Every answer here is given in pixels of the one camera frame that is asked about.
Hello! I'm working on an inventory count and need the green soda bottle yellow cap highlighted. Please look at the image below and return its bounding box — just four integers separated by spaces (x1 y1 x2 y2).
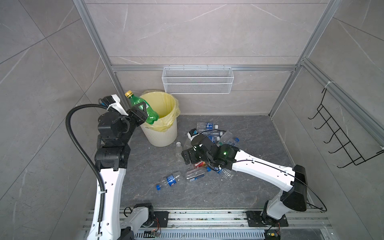
125 91 159 125

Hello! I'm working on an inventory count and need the clear bottle red blue label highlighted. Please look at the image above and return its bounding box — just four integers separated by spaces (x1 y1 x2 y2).
186 167 211 182

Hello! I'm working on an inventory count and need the Pepsi bottle blue cap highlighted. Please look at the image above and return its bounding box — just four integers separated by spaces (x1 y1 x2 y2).
155 172 185 191

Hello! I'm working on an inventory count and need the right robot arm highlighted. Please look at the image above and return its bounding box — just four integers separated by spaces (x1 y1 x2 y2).
182 137 308 222

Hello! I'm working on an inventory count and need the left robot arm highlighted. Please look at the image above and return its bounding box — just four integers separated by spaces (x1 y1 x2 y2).
87 103 155 240

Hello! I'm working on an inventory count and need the yellow plastic bin liner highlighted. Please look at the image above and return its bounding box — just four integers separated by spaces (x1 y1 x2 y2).
141 91 180 132

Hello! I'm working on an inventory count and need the white ribbed trash bin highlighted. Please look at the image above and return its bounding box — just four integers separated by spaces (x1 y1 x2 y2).
141 90 178 147

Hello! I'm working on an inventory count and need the red yellow label bottle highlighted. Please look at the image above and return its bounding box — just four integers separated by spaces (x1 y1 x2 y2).
194 161 207 168

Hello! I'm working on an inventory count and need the Pocari Sweat clear bottle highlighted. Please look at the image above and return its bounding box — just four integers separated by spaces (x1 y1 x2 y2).
207 135 220 143

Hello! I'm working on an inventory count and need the clear bottle blue label top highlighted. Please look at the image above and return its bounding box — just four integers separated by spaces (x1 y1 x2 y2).
197 122 219 132

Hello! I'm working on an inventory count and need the slim clear bottle white cap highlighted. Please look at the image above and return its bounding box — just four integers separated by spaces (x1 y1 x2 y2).
176 142 184 162

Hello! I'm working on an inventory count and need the soda water bottle blue cap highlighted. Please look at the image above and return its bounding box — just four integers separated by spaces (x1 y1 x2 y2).
227 138 240 147

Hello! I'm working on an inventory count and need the blue label bottle white cap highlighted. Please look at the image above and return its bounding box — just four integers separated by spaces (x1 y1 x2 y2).
218 169 234 181

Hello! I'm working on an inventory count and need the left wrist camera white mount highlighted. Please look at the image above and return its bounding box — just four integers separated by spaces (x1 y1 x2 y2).
99 95 128 116

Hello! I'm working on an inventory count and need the white wire mesh basket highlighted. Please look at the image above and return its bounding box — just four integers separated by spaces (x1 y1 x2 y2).
162 67 234 95

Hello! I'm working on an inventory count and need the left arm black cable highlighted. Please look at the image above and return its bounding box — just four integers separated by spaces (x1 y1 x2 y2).
65 103 109 223

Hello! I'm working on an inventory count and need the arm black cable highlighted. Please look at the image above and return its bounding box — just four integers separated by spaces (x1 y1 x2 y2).
65 103 109 223
197 129 328 213

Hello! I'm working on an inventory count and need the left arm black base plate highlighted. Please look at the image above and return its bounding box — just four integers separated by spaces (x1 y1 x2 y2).
142 211 169 228

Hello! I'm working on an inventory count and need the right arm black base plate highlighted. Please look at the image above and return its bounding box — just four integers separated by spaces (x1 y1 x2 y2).
245 211 289 227

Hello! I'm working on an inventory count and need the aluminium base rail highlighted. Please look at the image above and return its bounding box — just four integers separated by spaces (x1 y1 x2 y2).
80 209 334 240

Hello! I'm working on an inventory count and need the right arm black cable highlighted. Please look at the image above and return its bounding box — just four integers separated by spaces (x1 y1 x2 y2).
197 129 328 213

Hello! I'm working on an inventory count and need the black wire hook rack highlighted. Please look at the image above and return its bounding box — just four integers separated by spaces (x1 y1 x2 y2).
308 88 384 169

